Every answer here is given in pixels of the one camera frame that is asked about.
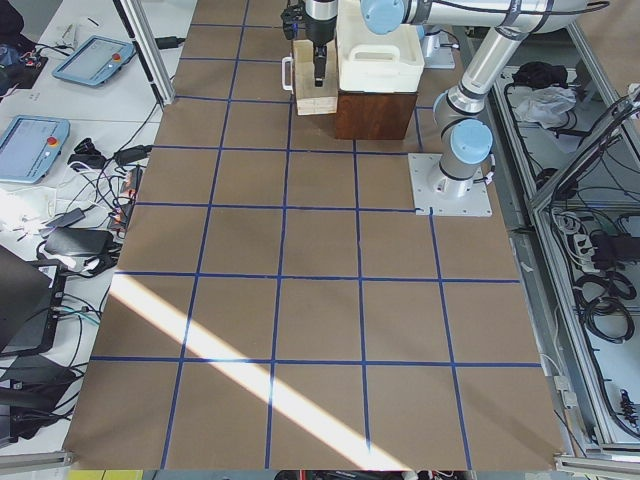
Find blue teach pendant lower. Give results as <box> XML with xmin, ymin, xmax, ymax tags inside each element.
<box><xmin>1</xmin><ymin>115</ymin><xmax>70</xmax><ymax>184</ymax></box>

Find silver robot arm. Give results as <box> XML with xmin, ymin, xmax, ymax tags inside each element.
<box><xmin>360</xmin><ymin>1</ymin><xmax>587</xmax><ymax>199</ymax></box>
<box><xmin>303</xmin><ymin>0</ymin><xmax>338</xmax><ymax>87</ymax></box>

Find white plastic bin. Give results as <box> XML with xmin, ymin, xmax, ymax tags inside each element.
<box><xmin>336</xmin><ymin>1</ymin><xmax>424</xmax><ymax>93</ymax></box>

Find black power brick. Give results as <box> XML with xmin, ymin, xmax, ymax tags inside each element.
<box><xmin>44</xmin><ymin>227</ymin><xmax>115</xmax><ymax>257</ymax></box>

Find white drawer handle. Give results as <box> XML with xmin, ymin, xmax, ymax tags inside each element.
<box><xmin>281</xmin><ymin>56</ymin><xmax>294</xmax><ymax>92</ymax></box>

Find dark brown wooden cabinet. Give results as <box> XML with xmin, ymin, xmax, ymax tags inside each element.
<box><xmin>334</xmin><ymin>91</ymin><xmax>418</xmax><ymax>140</ymax></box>

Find aluminium frame post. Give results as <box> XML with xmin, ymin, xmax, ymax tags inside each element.
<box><xmin>113</xmin><ymin>0</ymin><xmax>175</xmax><ymax>108</ymax></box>

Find coiled black cables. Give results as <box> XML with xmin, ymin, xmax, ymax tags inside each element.
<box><xmin>572</xmin><ymin>272</ymin><xmax>636</xmax><ymax>346</ymax></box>

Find light wooden drawer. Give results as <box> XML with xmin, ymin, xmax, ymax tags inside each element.
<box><xmin>293</xmin><ymin>40</ymin><xmax>338</xmax><ymax>116</ymax></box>

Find crumpled white cloth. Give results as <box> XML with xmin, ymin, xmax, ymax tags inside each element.
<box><xmin>514</xmin><ymin>86</ymin><xmax>576</xmax><ymax>129</ymax></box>

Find white power strip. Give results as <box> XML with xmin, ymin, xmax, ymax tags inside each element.
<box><xmin>571</xmin><ymin>233</ymin><xmax>598</xmax><ymax>273</ymax></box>

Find blue teach pendant upper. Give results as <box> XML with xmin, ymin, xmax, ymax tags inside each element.
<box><xmin>52</xmin><ymin>35</ymin><xmax>136</xmax><ymax>87</ymax></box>

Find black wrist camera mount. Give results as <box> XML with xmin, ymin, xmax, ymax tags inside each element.
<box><xmin>280</xmin><ymin>0</ymin><xmax>306</xmax><ymax>40</ymax></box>

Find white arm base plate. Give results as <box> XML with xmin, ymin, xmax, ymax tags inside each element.
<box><xmin>408</xmin><ymin>153</ymin><xmax>493</xmax><ymax>217</ymax></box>

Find black cloth bundle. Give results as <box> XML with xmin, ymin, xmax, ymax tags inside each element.
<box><xmin>512</xmin><ymin>61</ymin><xmax>568</xmax><ymax>89</ymax></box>

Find blue teach pendant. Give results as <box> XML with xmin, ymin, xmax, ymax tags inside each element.
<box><xmin>1</xmin><ymin>115</ymin><xmax>70</xmax><ymax>184</ymax></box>
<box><xmin>52</xmin><ymin>35</ymin><xmax>136</xmax><ymax>87</ymax></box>

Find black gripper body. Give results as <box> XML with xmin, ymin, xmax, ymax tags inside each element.
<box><xmin>313</xmin><ymin>44</ymin><xmax>327</xmax><ymax>87</ymax></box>

